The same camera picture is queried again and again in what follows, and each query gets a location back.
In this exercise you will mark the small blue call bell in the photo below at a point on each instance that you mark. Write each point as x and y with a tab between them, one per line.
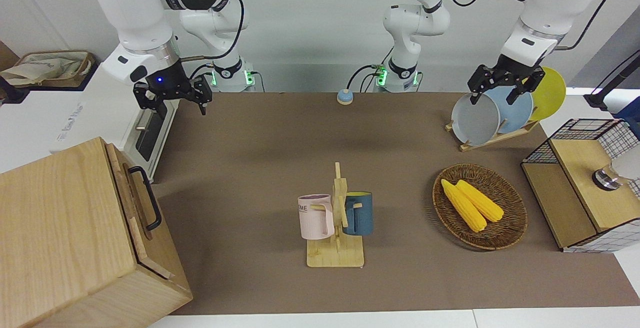
345	97

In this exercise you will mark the grey plate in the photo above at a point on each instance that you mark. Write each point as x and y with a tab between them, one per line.
475	121

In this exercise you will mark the blue box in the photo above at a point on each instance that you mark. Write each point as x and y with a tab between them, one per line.
631	118

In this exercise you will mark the glass jar with metal lid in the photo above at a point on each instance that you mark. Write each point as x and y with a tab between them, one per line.
607	178

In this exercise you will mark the yellow corn cob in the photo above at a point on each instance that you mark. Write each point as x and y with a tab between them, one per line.
465	208
485	205

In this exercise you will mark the brown cardboard box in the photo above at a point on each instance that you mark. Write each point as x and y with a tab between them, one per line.
90	71

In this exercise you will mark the brown cardboard panel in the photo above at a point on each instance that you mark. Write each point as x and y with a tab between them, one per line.
6	56

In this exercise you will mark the yellow plate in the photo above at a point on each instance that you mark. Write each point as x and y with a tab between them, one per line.
550	93

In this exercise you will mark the wooden mug rack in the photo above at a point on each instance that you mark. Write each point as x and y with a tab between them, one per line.
335	255

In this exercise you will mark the light wooden cabinet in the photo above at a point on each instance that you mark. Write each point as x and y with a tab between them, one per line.
60	228

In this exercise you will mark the brown wicker basket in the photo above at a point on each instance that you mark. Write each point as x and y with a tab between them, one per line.
510	218

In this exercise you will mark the tray with cloth bag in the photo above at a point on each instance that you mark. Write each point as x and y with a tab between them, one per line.
45	66

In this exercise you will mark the brown table mat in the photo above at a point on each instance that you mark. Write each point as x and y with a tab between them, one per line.
260	168

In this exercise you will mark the blue mug yellow inside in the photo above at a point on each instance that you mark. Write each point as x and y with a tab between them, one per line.
364	213

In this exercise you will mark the white toaster oven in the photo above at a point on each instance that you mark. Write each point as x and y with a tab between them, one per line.
100	113

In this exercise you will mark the light blue plate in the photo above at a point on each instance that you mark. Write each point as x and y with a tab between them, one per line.
515	113

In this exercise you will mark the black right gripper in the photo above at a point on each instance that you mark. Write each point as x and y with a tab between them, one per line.
165	81

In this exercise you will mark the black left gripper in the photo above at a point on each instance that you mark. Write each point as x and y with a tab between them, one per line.
511	68

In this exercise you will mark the light wooden drawer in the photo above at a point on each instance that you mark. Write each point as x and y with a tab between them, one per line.
140	248

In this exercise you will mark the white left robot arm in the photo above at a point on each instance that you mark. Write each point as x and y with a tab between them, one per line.
415	23

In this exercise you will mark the wooden plate rack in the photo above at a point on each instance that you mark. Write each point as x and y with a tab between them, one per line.
520	131

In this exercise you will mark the black camera stand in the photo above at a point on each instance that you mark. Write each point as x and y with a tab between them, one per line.
597	99

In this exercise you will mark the pink ceramic mug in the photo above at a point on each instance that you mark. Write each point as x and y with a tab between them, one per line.
312	218

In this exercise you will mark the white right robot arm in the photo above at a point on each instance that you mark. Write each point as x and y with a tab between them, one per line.
135	13

